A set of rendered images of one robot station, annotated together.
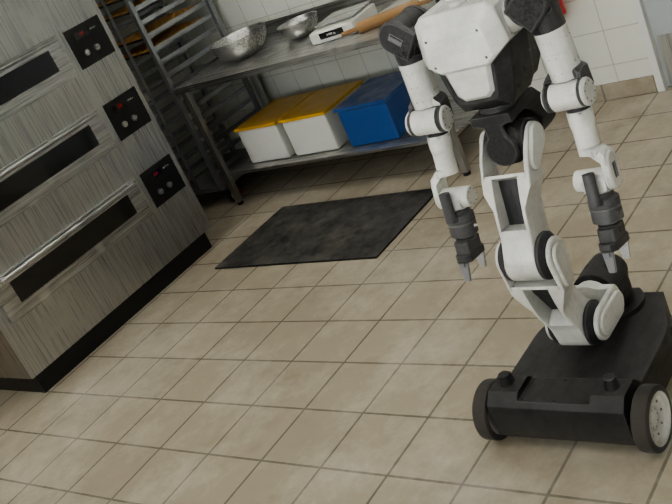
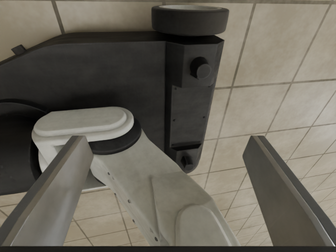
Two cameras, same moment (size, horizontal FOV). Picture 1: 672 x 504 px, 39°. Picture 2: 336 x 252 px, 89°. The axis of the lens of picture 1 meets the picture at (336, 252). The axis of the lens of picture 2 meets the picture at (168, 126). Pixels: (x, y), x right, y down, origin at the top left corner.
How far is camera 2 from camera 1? 279 cm
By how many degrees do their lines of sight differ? 54
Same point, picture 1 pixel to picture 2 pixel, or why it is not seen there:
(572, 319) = (161, 153)
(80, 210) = not seen: outside the picture
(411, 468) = (203, 166)
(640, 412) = (224, 18)
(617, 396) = (216, 53)
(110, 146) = not seen: outside the picture
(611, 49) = not seen: outside the picture
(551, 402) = (206, 117)
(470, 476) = (211, 137)
